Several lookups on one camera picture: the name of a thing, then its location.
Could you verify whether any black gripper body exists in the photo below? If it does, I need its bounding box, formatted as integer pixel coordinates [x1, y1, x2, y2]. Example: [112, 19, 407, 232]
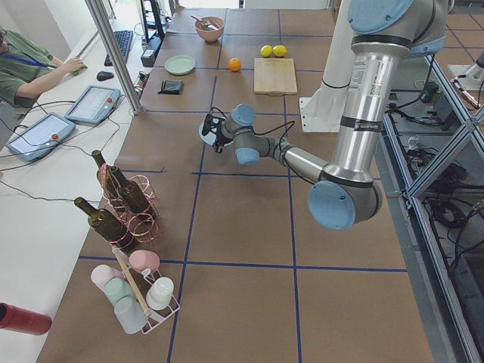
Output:
[203, 115, 229, 147]

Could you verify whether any light blue plate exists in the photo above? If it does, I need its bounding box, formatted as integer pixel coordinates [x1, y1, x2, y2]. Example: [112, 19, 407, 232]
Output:
[198, 123, 217, 146]

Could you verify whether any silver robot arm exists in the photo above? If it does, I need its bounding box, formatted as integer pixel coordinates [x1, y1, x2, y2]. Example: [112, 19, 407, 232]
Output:
[199, 1, 448, 229]

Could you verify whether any green plate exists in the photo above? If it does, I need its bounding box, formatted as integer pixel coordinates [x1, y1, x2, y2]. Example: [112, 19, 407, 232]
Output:
[164, 55, 196, 76]

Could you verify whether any folded grey cloth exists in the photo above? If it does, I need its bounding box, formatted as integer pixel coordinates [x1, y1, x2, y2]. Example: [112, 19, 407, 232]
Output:
[158, 79, 184, 95]

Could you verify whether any orange fruit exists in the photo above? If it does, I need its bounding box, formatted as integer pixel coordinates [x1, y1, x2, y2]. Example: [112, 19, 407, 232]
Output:
[228, 57, 242, 73]

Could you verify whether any wooden cutting board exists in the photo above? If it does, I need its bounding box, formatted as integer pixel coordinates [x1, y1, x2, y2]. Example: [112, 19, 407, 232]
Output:
[253, 58, 298, 95]

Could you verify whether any upper yellow lemon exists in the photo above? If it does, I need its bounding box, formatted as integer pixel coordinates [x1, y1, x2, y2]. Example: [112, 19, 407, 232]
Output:
[259, 45, 273, 57]

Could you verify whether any yellow lemon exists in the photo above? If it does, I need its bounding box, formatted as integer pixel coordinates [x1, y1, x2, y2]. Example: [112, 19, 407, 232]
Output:
[272, 45, 287, 57]
[259, 45, 273, 57]

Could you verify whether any black computer box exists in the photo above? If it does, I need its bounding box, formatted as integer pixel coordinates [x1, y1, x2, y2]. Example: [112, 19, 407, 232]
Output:
[141, 36, 162, 67]

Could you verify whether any pink bowl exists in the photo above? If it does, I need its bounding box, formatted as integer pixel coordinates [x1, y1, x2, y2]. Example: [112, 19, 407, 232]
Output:
[194, 17, 225, 42]

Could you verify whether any lower yellow lemon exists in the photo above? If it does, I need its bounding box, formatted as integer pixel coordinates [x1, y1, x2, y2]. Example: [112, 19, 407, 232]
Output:
[272, 45, 287, 57]

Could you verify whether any dark wine bottle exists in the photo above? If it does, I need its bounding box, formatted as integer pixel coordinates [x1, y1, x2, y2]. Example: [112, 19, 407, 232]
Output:
[110, 166, 156, 219]
[92, 150, 118, 200]
[74, 197, 134, 248]

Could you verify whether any metal ice scoop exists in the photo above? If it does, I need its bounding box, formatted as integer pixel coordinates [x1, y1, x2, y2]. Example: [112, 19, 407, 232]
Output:
[191, 15, 223, 31]

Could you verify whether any far teach pendant tablet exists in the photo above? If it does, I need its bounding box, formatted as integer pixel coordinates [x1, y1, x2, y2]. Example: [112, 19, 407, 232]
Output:
[64, 85, 121, 126]

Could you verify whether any teach pendant tablet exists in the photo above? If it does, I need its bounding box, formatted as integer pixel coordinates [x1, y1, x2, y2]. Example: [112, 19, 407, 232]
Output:
[6, 113, 76, 162]
[64, 85, 121, 126]

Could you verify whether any black computer mouse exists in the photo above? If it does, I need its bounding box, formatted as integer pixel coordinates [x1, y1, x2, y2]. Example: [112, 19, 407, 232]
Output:
[96, 71, 114, 82]

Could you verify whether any black keyboard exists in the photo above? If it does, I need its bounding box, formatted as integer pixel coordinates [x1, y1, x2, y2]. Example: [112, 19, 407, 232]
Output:
[113, 30, 134, 63]

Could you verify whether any white cup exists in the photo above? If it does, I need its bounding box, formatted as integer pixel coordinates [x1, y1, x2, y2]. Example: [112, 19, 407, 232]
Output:
[146, 277, 174, 310]

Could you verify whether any light pink cup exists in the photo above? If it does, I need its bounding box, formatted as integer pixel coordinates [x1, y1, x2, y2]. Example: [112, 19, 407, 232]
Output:
[91, 265, 124, 291]

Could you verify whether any green cup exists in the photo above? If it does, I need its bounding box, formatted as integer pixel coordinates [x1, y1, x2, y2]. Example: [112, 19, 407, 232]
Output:
[104, 278, 135, 306]

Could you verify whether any near teach pendant tablet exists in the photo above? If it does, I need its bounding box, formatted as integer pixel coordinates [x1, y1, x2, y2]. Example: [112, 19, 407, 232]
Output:
[6, 113, 76, 162]

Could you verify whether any grey-blue cup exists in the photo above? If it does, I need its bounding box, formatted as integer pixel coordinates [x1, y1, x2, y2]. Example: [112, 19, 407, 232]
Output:
[113, 296, 148, 334]

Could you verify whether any seated person green shirt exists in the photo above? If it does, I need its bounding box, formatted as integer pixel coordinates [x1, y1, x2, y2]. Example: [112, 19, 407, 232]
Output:
[1, 29, 87, 113]

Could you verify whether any red thermos bottle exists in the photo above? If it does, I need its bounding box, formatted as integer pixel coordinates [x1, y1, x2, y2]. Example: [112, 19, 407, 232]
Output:
[1, 302, 52, 336]

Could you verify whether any copper wire bottle rack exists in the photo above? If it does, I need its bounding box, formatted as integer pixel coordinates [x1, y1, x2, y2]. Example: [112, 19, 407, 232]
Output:
[97, 163, 159, 253]

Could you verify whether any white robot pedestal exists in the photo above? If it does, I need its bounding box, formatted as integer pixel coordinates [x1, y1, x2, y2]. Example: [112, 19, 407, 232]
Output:
[299, 0, 355, 132]

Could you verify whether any aluminium frame post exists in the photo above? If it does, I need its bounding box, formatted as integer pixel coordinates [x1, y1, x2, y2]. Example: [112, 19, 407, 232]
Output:
[85, 0, 142, 115]

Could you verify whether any white wire cup rack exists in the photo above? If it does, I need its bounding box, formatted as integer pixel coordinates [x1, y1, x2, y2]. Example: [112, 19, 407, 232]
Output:
[121, 254, 180, 334]

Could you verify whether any wooden rack handle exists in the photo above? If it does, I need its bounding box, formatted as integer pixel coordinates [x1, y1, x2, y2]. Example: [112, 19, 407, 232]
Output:
[112, 248, 151, 317]

